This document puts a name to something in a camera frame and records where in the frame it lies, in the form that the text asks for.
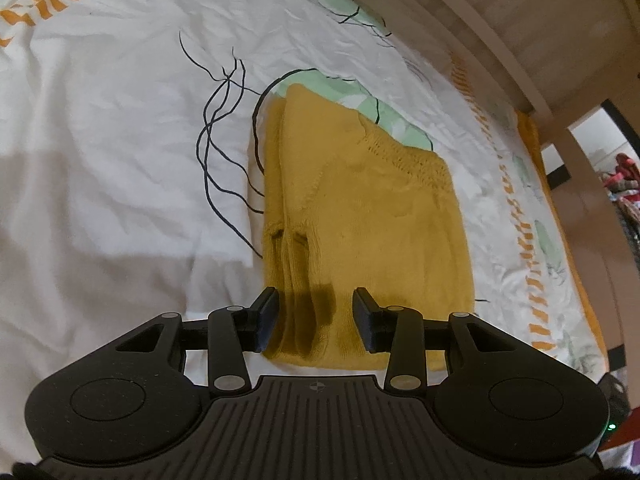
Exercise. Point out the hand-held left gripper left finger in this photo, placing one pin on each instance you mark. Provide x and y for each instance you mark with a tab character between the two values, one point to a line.
267	321

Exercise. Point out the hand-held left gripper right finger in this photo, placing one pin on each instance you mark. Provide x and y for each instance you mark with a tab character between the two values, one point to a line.
363	321

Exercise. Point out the yellow knit sweater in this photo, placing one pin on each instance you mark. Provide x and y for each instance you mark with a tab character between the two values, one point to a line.
370	220

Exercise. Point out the pile of colourful clothes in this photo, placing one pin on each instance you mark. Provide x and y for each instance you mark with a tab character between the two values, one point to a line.
625	180

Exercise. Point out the white printed bedsheet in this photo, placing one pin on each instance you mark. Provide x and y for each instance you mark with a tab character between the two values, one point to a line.
125	135

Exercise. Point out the orange fitted sheet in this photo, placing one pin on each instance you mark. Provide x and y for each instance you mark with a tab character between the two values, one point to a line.
532	135

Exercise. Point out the dark device with green light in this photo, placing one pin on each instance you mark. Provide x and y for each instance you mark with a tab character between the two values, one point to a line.
614	407

